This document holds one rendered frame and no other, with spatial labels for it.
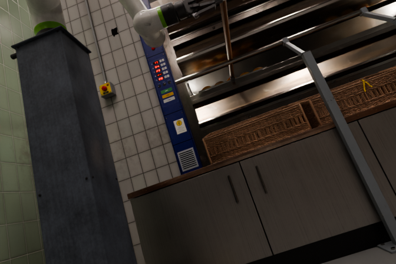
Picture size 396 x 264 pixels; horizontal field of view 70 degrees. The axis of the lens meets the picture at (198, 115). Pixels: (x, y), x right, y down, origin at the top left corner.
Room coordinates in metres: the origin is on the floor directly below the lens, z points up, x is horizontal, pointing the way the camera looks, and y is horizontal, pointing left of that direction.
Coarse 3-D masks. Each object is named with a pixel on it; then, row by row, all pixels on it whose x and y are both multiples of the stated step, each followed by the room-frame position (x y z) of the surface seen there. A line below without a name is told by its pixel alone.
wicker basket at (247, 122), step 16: (272, 112) 1.91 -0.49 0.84; (288, 112) 1.46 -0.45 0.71; (224, 128) 1.95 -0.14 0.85; (240, 128) 1.93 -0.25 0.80; (256, 128) 1.48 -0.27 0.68; (272, 128) 1.47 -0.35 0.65; (288, 128) 1.46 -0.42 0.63; (304, 128) 1.45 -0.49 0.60; (208, 144) 1.51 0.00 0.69; (224, 144) 1.93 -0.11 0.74; (240, 144) 1.91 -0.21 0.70; (256, 144) 1.48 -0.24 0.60
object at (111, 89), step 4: (104, 84) 1.99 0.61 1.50; (112, 84) 2.02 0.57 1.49; (100, 88) 1.99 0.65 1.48; (108, 88) 1.99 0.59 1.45; (112, 88) 2.00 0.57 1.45; (100, 92) 1.99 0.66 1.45; (104, 92) 1.99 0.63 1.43; (108, 92) 1.99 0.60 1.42; (112, 92) 1.99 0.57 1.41; (104, 96) 2.01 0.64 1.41; (108, 96) 2.03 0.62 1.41; (112, 96) 2.05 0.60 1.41
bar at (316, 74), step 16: (352, 16) 1.54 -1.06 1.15; (368, 16) 1.50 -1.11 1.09; (384, 16) 1.39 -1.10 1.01; (304, 32) 1.55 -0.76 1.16; (224, 64) 1.61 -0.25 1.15; (176, 80) 1.63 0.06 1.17; (320, 80) 1.34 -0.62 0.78; (336, 112) 1.34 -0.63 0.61; (352, 144) 1.34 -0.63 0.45; (352, 160) 1.38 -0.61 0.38; (368, 176) 1.34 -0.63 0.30; (368, 192) 1.37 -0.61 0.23; (384, 208) 1.34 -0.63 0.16; (384, 224) 1.37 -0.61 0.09
